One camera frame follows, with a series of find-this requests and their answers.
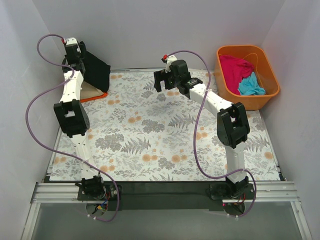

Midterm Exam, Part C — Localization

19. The black t-shirt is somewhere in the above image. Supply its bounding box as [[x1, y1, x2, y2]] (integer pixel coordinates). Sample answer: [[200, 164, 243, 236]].
[[79, 41, 111, 93]]

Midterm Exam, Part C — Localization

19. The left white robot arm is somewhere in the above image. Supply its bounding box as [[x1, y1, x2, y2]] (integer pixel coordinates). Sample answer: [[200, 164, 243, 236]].
[[53, 37, 107, 200]]

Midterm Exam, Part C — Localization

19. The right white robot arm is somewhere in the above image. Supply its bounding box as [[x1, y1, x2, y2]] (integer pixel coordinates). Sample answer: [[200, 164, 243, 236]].
[[153, 55, 250, 199]]

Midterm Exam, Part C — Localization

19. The beige folded t-shirt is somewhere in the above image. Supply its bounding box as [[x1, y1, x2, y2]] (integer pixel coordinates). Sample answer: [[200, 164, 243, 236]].
[[80, 81, 104, 100]]

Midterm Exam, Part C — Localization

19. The orange folded t-shirt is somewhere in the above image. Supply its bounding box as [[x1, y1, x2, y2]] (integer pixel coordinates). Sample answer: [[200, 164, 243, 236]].
[[80, 92, 108, 103]]

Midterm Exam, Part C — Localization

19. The floral patterned table mat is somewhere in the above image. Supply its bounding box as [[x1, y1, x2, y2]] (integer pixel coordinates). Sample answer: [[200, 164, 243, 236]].
[[49, 70, 285, 182]]

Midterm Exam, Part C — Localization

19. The pink t-shirt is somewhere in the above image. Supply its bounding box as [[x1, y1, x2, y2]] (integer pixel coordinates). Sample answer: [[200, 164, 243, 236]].
[[219, 55, 255, 95]]

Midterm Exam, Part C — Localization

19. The turquoise t-shirt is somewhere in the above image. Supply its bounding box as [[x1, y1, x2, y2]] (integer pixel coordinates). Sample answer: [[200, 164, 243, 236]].
[[238, 71, 266, 96]]

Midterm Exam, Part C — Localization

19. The orange plastic basket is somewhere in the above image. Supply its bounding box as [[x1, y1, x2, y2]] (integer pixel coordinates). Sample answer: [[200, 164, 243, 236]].
[[214, 45, 280, 111]]

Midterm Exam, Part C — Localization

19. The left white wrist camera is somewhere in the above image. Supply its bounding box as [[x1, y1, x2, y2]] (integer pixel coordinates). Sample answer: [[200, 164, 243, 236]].
[[61, 37, 79, 46]]

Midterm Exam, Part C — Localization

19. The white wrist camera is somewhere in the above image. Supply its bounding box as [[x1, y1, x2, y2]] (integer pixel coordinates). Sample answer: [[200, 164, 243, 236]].
[[61, 37, 79, 46], [161, 54, 178, 73]]

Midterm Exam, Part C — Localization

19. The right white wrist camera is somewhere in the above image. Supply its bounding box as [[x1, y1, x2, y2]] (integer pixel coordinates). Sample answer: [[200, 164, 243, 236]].
[[161, 54, 178, 73]]

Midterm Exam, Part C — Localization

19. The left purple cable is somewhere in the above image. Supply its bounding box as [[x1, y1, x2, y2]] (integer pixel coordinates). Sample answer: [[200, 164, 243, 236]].
[[26, 33, 122, 223]]

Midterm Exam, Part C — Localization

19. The purple cable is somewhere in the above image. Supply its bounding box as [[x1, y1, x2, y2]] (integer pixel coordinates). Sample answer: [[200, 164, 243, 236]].
[[26, 33, 122, 223], [162, 49, 257, 219]]

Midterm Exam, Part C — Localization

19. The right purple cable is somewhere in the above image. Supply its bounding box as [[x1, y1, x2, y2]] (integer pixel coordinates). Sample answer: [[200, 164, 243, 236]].
[[162, 49, 257, 219]]

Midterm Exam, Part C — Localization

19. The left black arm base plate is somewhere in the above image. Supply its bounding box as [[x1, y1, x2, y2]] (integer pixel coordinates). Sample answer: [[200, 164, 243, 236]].
[[77, 184, 122, 201]]

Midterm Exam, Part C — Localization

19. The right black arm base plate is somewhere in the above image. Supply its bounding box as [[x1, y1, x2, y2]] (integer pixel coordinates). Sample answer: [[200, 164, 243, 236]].
[[205, 181, 255, 201]]

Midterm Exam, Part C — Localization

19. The aluminium frame rail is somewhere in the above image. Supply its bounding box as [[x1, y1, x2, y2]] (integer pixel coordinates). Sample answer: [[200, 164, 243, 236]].
[[32, 181, 300, 203]]

